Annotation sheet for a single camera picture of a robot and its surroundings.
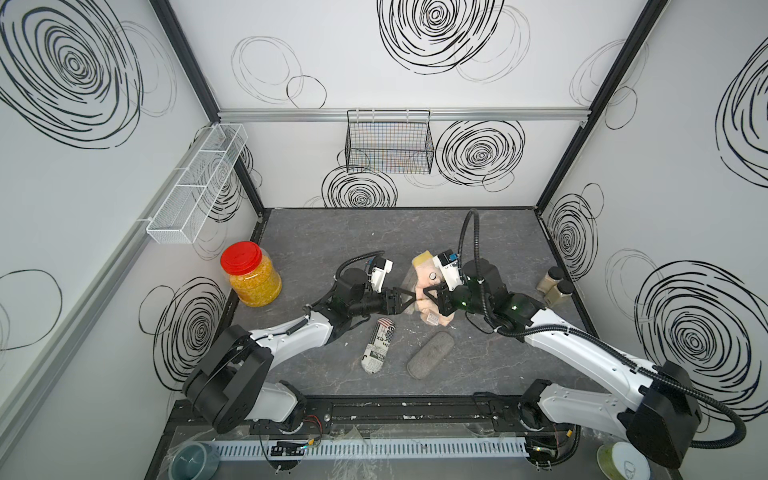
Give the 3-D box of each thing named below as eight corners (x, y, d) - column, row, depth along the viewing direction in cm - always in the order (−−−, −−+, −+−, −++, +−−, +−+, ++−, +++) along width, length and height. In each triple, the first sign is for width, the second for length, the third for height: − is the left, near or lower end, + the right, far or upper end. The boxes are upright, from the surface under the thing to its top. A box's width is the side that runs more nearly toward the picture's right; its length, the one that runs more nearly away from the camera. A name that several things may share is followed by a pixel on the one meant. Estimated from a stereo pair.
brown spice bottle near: (550, 311, 95) (563, 297, 88) (540, 301, 97) (551, 286, 90) (563, 301, 97) (576, 287, 90) (552, 292, 99) (565, 277, 92)
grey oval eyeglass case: (416, 384, 81) (417, 380, 78) (402, 367, 83) (403, 363, 81) (455, 345, 87) (458, 340, 85) (441, 330, 90) (443, 326, 88)
